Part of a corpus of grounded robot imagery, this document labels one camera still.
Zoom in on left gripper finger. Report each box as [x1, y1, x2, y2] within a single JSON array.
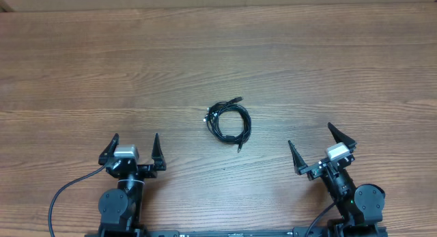
[[98, 133, 119, 165], [152, 133, 167, 171]]

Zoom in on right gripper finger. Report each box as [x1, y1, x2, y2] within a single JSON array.
[[327, 122, 357, 150], [288, 140, 308, 175]]

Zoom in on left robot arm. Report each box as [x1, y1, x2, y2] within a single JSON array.
[[98, 134, 167, 236]]

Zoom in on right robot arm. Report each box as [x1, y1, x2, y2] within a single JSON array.
[[288, 123, 388, 236]]

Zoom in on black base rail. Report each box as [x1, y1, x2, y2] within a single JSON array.
[[85, 225, 389, 237]]

